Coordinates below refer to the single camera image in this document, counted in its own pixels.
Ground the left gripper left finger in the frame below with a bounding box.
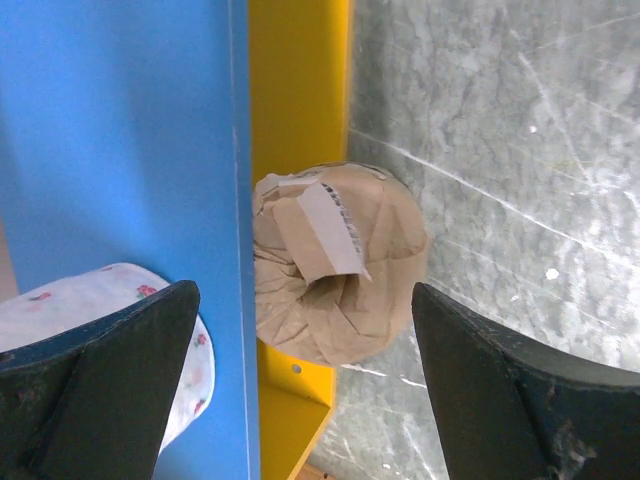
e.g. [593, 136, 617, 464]
[1, 281, 200, 479]

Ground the yellow pink blue shelf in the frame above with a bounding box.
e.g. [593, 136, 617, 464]
[1, 1, 354, 479]

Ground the white dotted toilet paper roll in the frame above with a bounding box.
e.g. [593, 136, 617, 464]
[1, 263, 215, 448]

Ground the beige paper roll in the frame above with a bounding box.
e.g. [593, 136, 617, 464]
[252, 162, 430, 367]

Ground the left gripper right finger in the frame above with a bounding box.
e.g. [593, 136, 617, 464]
[412, 283, 639, 479]

